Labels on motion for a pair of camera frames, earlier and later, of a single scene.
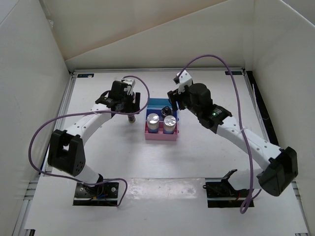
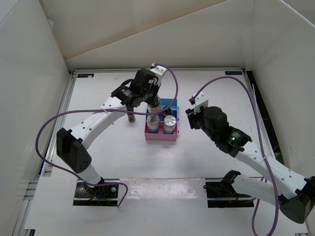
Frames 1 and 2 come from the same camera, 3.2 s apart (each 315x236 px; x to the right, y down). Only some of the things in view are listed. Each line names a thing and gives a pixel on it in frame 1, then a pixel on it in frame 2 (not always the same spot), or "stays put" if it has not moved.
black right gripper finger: x=173 y=96 to x=193 y=119
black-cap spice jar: x=166 y=111 stays put
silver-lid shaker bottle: x=153 y=119 stays put
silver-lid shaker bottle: x=169 y=124 stays put
